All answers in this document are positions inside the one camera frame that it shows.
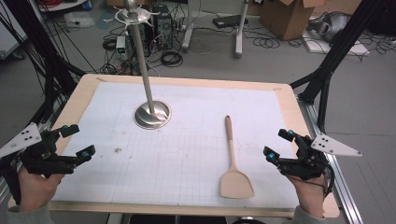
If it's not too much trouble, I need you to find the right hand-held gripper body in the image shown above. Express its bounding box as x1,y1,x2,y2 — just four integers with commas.
277,133,363,182

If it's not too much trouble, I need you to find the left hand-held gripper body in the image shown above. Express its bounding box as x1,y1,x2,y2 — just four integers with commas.
0,122,78,179

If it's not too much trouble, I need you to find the beige spatula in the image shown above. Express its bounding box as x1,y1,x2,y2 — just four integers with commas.
219,115,255,200

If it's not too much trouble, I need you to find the metal utensil stand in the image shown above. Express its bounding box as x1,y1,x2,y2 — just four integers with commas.
114,0,173,131

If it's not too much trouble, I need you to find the person's left hand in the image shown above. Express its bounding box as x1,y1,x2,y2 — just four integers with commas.
17,167,64,213

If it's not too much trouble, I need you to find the person's right hand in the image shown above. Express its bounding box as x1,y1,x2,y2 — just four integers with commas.
285,174,327,218

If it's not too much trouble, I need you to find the white grid mat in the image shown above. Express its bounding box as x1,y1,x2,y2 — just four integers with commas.
50,81,301,209

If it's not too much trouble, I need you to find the small white power device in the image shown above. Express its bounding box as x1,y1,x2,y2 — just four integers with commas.
115,35,128,61

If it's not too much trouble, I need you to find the white flat board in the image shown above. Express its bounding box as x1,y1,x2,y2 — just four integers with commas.
301,29,372,57

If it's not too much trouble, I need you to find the white cabinet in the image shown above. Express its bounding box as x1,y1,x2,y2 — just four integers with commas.
0,5,28,61

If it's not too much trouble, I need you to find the clear plastic bag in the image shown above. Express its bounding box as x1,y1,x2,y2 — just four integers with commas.
64,11,96,29

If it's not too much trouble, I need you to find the brown cardboard box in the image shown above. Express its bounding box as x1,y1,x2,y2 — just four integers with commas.
260,0,326,41

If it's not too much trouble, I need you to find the grey silver bag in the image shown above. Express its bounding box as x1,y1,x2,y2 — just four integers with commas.
307,11,352,43

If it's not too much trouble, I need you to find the white round table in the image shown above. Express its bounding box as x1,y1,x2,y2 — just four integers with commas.
36,0,89,13

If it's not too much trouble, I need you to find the black flat device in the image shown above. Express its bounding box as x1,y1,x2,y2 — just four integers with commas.
212,14,249,29

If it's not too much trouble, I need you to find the black computer tower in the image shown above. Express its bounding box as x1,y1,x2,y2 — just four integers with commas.
151,4,174,50

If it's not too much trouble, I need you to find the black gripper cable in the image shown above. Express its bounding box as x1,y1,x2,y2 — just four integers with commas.
320,162,336,199

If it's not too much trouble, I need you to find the aluminium rail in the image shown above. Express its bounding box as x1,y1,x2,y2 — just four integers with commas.
298,98,364,224
0,105,63,204

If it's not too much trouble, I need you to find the black metal frame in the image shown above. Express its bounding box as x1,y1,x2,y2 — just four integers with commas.
0,0,88,125
289,0,389,135

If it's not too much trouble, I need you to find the white metal stand frame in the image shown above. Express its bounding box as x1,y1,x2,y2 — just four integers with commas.
181,0,250,59

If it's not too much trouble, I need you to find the coiled black cable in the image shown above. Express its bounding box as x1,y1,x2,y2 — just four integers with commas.
160,49,184,68

